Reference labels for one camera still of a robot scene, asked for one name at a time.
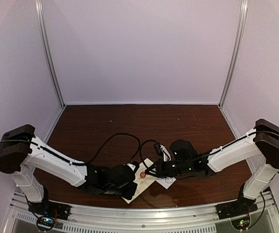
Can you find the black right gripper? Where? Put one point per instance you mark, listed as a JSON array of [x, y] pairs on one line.
[[160, 172]]

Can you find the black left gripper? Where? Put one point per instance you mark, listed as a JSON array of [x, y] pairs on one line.
[[129, 193]]

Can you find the red round sticker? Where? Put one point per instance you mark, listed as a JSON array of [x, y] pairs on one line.
[[142, 174]]

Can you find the cream envelope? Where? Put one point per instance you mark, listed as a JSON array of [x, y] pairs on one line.
[[142, 184]]

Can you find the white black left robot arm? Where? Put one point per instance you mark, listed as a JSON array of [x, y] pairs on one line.
[[21, 150]]

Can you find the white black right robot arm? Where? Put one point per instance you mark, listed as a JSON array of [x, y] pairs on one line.
[[262, 140]]

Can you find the white sticker sheet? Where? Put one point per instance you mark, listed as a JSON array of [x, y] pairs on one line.
[[166, 182]]

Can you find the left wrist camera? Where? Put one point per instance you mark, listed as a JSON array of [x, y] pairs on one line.
[[134, 166]]

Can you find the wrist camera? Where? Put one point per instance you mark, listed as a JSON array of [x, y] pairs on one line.
[[134, 166], [162, 151]]

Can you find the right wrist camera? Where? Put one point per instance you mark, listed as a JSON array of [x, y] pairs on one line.
[[162, 151]]

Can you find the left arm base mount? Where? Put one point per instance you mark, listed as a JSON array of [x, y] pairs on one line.
[[47, 213]]

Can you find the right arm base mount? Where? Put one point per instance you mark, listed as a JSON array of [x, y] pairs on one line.
[[238, 211]]

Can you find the aluminium front rail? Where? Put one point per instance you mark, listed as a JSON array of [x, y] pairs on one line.
[[90, 219]]

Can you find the aluminium frame post rear right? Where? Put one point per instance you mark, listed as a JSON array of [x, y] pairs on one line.
[[236, 48]]

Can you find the aluminium frame post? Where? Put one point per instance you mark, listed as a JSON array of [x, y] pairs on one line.
[[236, 48], [47, 52]]

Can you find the aluminium frame post rear left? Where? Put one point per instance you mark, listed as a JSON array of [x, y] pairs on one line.
[[47, 52]]

